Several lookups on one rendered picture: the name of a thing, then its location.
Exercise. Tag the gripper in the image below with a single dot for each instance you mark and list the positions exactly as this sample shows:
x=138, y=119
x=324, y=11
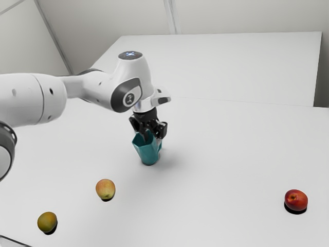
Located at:
x=147, y=119

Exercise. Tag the teal faceted mug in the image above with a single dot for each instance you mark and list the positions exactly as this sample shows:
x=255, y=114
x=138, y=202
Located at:
x=147, y=150

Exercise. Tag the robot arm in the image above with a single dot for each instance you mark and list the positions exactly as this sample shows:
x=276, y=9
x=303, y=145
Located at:
x=87, y=85

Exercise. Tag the yellow-red apple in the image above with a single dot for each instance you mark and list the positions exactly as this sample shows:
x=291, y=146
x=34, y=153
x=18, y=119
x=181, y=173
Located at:
x=105, y=189

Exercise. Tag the green-yellow mango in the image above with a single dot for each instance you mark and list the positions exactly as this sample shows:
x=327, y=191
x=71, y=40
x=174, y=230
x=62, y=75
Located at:
x=47, y=221

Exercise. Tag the red apple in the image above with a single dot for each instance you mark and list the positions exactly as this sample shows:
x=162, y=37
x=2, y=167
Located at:
x=295, y=200

